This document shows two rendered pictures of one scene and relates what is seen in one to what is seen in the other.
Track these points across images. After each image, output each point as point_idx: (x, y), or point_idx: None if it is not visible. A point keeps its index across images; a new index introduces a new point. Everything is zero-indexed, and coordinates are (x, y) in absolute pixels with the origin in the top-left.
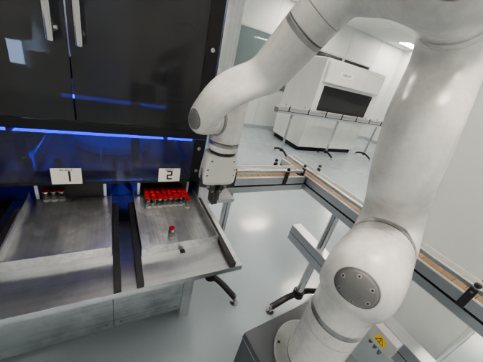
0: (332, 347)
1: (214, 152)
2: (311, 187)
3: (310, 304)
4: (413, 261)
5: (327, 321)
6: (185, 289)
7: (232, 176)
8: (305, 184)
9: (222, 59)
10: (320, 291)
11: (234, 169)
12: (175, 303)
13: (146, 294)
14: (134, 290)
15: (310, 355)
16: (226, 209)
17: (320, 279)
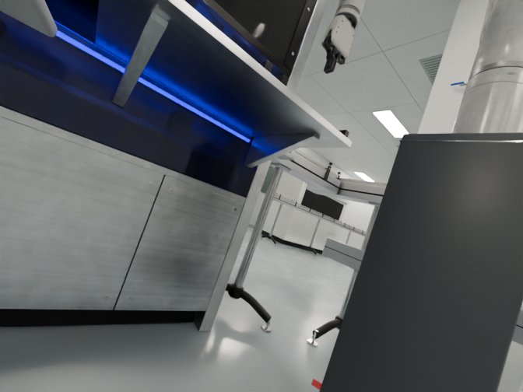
0: (519, 81)
1: (344, 15)
2: (349, 188)
3: (474, 76)
4: None
5: (507, 57)
6: (222, 274)
7: (349, 49)
8: (341, 189)
9: (312, 19)
10: (487, 47)
11: (352, 43)
12: (203, 295)
13: (179, 256)
14: (279, 82)
15: (496, 104)
16: (273, 189)
17: (498, 7)
